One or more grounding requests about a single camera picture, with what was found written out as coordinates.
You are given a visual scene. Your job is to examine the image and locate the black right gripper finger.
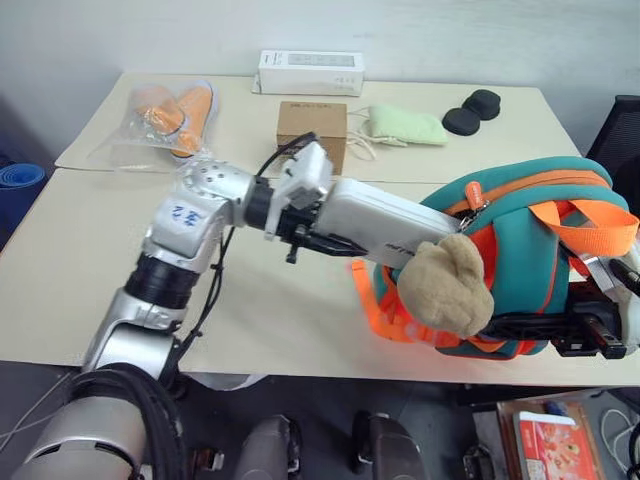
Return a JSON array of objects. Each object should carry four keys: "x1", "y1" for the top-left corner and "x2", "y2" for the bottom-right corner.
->
[{"x1": 479, "y1": 312, "x2": 572, "y2": 343}]

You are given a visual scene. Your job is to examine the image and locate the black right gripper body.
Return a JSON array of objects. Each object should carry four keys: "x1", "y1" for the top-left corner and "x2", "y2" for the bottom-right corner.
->
[{"x1": 549, "y1": 295, "x2": 629, "y2": 360}]

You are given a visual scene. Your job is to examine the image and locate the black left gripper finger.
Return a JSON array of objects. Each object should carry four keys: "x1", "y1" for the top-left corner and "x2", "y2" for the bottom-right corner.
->
[{"x1": 308, "y1": 230, "x2": 372, "y2": 262}]

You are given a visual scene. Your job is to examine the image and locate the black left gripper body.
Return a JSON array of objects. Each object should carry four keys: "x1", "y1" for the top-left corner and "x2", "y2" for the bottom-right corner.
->
[{"x1": 277, "y1": 198, "x2": 326, "y2": 264}]

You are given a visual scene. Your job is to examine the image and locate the orange and teal backpack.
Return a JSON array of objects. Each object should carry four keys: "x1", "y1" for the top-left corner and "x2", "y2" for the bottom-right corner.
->
[{"x1": 349, "y1": 156, "x2": 640, "y2": 362}]

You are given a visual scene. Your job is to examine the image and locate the brown cardboard box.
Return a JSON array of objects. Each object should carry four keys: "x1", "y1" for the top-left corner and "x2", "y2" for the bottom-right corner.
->
[{"x1": 275, "y1": 100, "x2": 349, "y2": 175}]

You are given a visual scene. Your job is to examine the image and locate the red printed box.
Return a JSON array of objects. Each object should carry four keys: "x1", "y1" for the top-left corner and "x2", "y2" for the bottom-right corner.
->
[{"x1": 497, "y1": 399, "x2": 609, "y2": 480}]

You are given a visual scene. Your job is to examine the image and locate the tan plush toy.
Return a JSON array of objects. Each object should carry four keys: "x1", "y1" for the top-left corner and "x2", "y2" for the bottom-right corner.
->
[{"x1": 398, "y1": 233, "x2": 496, "y2": 337}]

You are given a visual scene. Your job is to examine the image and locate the orange white shoe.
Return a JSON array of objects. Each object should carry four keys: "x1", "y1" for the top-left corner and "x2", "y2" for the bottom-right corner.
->
[
  {"x1": 130, "y1": 86, "x2": 189, "y2": 139},
  {"x1": 169, "y1": 82, "x2": 219, "y2": 158}
]

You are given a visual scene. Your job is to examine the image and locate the long white printed carton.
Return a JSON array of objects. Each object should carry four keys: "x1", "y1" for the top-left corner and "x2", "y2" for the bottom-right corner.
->
[{"x1": 249, "y1": 49, "x2": 367, "y2": 97}]

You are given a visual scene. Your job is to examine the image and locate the black round foam pad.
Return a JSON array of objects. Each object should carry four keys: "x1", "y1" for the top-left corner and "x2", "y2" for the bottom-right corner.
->
[
  {"x1": 461, "y1": 89, "x2": 503, "y2": 121},
  {"x1": 441, "y1": 106, "x2": 483, "y2": 137}
]

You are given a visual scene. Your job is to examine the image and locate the dark rounded grey shape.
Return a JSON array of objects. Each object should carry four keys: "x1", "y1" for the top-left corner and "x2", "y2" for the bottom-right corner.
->
[
  {"x1": 234, "y1": 413, "x2": 304, "y2": 480},
  {"x1": 348, "y1": 409, "x2": 427, "y2": 480}
]

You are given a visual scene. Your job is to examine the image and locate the black mesh office chair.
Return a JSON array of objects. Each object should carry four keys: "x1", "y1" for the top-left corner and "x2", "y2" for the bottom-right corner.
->
[{"x1": 583, "y1": 94, "x2": 640, "y2": 199}]

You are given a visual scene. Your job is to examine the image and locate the clear plastic bag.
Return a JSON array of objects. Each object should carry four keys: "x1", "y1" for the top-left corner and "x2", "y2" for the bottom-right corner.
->
[{"x1": 85, "y1": 78, "x2": 222, "y2": 174}]

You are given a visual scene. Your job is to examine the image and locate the blue rolled mat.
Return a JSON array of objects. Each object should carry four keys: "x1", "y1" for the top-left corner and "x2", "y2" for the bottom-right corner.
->
[{"x1": 0, "y1": 164, "x2": 47, "y2": 190}]

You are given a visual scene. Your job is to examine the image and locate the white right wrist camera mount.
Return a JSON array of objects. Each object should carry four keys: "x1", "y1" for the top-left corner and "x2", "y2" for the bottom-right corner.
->
[{"x1": 615, "y1": 285, "x2": 640, "y2": 352}]

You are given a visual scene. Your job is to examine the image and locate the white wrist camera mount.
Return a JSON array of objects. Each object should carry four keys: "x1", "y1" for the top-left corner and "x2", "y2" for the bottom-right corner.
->
[
  {"x1": 263, "y1": 141, "x2": 335, "y2": 244},
  {"x1": 615, "y1": 285, "x2": 640, "y2": 352}
]

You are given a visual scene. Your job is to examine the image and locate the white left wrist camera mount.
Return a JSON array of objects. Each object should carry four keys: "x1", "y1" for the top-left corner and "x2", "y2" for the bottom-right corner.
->
[{"x1": 263, "y1": 141, "x2": 335, "y2": 244}]

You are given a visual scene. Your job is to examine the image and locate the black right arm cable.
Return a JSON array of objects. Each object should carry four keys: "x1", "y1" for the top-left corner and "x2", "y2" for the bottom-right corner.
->
[{"x1": 606, "y1": 256, "x2": 640, "y2": 297}]

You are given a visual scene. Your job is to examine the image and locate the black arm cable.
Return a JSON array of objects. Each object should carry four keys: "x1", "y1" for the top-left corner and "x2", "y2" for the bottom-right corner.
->
[
  {"x1": 606, "y1": 256, "x2": 640, "y2": 297},
  {"x1": 159, "y1": 131, "x2": 319, "y2": 401}
]

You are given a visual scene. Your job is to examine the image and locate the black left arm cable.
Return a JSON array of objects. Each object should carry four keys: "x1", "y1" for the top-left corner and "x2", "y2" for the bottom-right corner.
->
[{"x1": 159, "y1": 131, "x2": 319, "y2": 401}]

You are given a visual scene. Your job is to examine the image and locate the white floor cable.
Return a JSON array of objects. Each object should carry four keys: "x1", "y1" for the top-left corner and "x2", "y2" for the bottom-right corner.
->
[{"x1": 598, "y1": 407, "x2": 640, "y2": 474}]

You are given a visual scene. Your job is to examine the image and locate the light green drawstring pouch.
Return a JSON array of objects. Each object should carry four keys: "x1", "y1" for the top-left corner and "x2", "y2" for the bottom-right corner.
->
[{"x1": 346, "y1": 103, "x2": 450, "y2": 162}]

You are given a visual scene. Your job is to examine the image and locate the thin white cord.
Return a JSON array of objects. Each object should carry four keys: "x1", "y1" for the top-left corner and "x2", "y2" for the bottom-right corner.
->
[{"x1": 0, "y1": 372, "x2": 74, "y2": 449}]

